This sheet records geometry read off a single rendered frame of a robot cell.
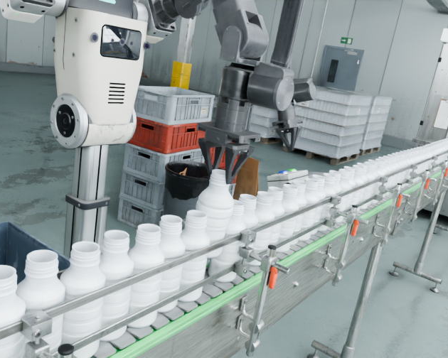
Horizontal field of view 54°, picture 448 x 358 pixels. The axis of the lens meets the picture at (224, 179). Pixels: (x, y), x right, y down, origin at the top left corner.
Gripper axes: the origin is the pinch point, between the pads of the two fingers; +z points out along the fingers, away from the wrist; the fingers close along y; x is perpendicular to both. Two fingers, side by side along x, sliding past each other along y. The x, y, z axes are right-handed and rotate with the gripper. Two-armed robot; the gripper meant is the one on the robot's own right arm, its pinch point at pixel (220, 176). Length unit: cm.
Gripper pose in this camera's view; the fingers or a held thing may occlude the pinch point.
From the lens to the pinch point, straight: 81.8
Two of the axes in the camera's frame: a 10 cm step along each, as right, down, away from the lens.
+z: -1.7, 9.5, 2.7
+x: 5.9, -1.2, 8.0
